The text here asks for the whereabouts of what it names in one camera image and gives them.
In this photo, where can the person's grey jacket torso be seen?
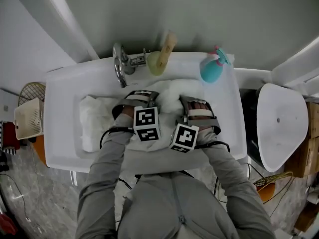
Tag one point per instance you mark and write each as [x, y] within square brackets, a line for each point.
[162, 203]

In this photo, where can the person's left hand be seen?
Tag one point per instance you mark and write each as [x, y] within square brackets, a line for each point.
[142, 93]

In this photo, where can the white washbasin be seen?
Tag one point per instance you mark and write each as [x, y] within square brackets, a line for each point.
[62, 123]

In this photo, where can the person's right hand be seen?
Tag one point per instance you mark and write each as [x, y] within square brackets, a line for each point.
[197, 105]

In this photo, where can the person's left forearm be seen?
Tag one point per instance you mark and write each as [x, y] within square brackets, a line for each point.
[107, 163]

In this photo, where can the teal spray bottle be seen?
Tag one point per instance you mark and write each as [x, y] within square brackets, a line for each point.
[211, 70]

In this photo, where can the person's right forearm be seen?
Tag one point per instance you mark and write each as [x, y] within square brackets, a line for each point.
[224, 168]

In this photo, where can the cream laundry basket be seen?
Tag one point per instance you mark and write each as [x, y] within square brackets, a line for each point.
[28, 119]

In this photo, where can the white freestanding basin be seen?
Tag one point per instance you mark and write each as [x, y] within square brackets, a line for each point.
[281, 126]

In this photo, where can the chrome faucet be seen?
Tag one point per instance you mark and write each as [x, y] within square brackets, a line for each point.
[119, 66]

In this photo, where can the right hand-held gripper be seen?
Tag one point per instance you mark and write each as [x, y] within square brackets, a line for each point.
[185, 137]

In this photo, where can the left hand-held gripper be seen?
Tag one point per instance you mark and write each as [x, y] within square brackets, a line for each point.
[145, 123]

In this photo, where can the orange chair seat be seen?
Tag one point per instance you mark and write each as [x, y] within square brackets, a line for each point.
[40, 148]

